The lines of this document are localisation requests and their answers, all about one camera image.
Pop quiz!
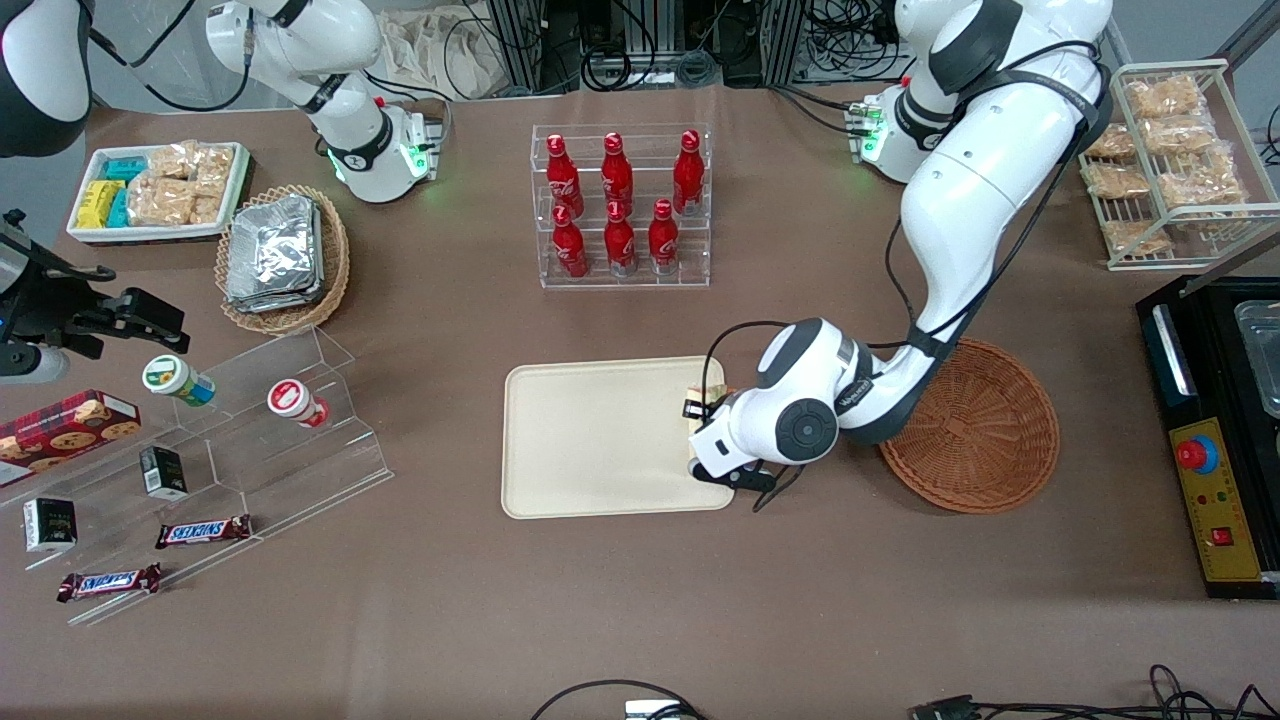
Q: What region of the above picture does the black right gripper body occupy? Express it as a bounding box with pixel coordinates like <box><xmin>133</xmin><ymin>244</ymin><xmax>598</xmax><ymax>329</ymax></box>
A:
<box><xmin>0</xmin><ymin>210</ymin><xmax>131</xmax><ymax>361</ymax></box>

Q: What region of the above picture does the cream rectangular plastic tray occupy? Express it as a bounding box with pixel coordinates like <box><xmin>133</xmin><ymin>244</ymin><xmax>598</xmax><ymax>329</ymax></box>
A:
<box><xmin>501</xmin><ymin>356</ymin><xmax>736</xmax><ymax>521</ymax></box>

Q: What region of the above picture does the light wicker basket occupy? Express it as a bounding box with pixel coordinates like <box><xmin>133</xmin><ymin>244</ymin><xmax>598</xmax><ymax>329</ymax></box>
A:
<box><xmin>215</xmin><ymin>185</ymin><xmax>351</xmax><ymax>336</ymax></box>

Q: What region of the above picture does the brown wicker basket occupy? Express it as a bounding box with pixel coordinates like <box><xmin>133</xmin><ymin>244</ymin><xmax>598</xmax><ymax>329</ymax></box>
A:
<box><xmin>870</xmin><ymin>337</ymin><xmax>1061</xmax><ymax>515</ymax></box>

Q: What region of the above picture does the green lidded sunflower cup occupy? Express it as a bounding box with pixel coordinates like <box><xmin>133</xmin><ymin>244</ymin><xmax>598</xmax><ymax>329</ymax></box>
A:
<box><xmin>141</xmin><ymin>354</ymin><xmax>216</xmax><ymax>408</ymax></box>

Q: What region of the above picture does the white rectangular snack bin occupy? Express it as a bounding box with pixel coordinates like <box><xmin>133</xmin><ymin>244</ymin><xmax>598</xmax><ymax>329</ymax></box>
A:
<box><xmin>67</xmin><ymin>142</ymin><xmax>252</xmax><ymax>247</ymax></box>

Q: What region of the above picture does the red plaid cookie box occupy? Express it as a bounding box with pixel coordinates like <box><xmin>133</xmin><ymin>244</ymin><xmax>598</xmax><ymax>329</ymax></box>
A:
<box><xmin>0</xmin><ymin>389</ymin><xmax>142</xmax><ymax>488</ymax></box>

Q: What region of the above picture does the yellow snack pack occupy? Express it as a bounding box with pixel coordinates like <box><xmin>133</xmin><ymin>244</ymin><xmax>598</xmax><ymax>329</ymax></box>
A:
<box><xmin>77</xmin><ymin>180</ymin><xmax>126</xmax><ymax>230</ymax></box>

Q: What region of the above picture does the foil wrapped pack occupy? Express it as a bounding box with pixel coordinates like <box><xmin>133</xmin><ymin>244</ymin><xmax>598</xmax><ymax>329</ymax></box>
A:
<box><xmin>228</xmin><ymin>195</ymin><xmax>323</xmax><ymax>301</ymax></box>
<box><xmin>225</xmin><ymin>270</ymin><xmax>326</xmax><ymax>314</ymax></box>

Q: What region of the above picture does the clear acrylic bottle rack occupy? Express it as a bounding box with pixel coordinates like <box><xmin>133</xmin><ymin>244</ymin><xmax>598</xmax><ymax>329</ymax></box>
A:
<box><xmin>531</xmin><ymin>123</ymin><xmax>713</xmax><ymax>291</ymax></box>

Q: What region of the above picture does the small black carton box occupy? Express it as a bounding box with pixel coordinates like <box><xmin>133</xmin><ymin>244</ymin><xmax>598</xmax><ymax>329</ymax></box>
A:
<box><xmin>139</xmin><ymin>446</ymin><xmax>188</xmax><ymax>501</ymax></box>
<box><xmin>23</xmin><ymin>497</ymin><xmax>78</xmax><ymax>554</ymax></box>

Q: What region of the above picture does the red lidded yogurt cup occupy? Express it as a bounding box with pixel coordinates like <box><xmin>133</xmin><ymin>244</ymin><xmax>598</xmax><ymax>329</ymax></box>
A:
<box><xmin>267</xmin><ymin>378</ymin><xmax>331</xmax><ymax>429</ymax></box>

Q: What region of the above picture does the red cola bottle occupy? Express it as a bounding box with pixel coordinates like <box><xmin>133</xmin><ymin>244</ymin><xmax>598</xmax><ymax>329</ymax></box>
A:
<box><xmin>648</xmin><ymin>198</ymin><xmax>681</xmax><ymax>276</ymax></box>
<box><xmin>552</xmin><ymin>205</ymin><xmax>589</xmax><ymax>279</ymax></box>
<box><xmin>601</xmin><ymin>132</ymin><xmax>635</xmax><ymax>213</ymax></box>
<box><xmin>672</xmin><ymin>130</ymin><xmax>705</xmax><ymax>216</ymax></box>
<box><xmin>545</xmin><ymin>134</ymin><xmax>584</xmax><ymax>216</ymax></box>
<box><xmin>604</xmin><ymin>200</ymin><xmax>638</xmax><ymax>278</ymax></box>

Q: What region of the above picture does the clear acrylic stepped display stand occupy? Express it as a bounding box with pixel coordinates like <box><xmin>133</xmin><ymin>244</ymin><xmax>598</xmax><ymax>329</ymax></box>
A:
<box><xmin>0</xmin><ymin>325</ymin><xmax>393</xmax><ymax>628</ymax></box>

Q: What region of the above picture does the Snickers chocolate bar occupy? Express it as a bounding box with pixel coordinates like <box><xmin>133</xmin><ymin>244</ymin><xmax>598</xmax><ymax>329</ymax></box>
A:
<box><xmin>57</xmin><ymin>563</ymin><xmax>163</xmax><ymax>603</ymax></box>
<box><xmin>155</xmin><ymin>514</ymin><xmax>253</xmax><ymax>550</ymax></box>

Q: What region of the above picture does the beige cloth bag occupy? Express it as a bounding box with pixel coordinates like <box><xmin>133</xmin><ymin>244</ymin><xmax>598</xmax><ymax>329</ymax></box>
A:
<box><xmin>380</xmin><ymin>8</ymin><xmax>503</xmax><ymax>101</ymax></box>

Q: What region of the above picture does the black control box yellow panel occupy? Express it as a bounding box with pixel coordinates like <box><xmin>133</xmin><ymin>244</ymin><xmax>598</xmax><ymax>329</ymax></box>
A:
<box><xmin>1137</xmin><ymin>275</ymin><xmax>1280</xmax><ymax>601</ymax></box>

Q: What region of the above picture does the clear plastic container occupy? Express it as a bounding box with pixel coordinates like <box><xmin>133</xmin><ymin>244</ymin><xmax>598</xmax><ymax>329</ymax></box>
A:
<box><xmin>1235</xmin><ymin>300</ymin><xmax>1280</xmax><ymax>417</ymax></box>

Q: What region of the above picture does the black left wrist camera bracket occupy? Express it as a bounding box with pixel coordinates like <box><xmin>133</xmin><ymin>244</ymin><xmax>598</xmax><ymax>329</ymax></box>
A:
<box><xmin>688</xmin><ymin>456</ymin><xmax>779</xmax><ymax>493</ymax></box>

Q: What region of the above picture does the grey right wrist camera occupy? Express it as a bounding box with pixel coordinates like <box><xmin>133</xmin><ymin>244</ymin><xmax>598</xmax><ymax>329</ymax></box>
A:
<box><xmin>0</xmin><ymin>343</ymin><xmax>71</xmax><ymax>387</ymax></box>

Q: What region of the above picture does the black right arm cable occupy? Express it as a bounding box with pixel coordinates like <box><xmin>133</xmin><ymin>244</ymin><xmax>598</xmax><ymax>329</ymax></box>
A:
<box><xmin>88</xmin><ymin>0</ymin><xmax>253</xmax><ymax>113</ymax></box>

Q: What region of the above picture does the black looped cable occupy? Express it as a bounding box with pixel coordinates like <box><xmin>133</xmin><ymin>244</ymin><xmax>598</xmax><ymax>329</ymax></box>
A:
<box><xmin>528</xmin><ymin>679</ymin><xmax>707</xmax><ymax>720</ymax></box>

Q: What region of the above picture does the black plug with cables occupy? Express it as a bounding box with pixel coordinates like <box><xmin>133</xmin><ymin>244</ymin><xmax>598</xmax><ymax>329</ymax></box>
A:
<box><xmin>908</xmin><ymin>663</ymin><xmax>1280</xmax><ymax>720</ymax></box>

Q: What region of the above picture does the black cable bundle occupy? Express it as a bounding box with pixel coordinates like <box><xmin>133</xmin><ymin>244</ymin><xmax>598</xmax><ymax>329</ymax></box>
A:
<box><xmin>545</xmin><ymin>0</ymin><xmax>767</xmax><ymax>93</ymax></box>

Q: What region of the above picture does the aluminium frame post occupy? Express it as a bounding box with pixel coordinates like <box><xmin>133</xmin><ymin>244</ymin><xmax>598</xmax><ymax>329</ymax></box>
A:
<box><xmin>763</xmin><ymin>0</ymin><xmax>807</xmax><ymax>87</ymax></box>
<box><xmin>488</xmin><ymin>0</ymin><xmax>548</xmax><ymax>96</ymax></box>

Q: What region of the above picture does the white wire shelf rack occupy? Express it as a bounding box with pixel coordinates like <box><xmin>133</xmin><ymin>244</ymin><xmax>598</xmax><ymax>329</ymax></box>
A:
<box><xmin>1078</xmin><ymin>58</ymin><xmax>1280</xmax><ymax>272</ymax></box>

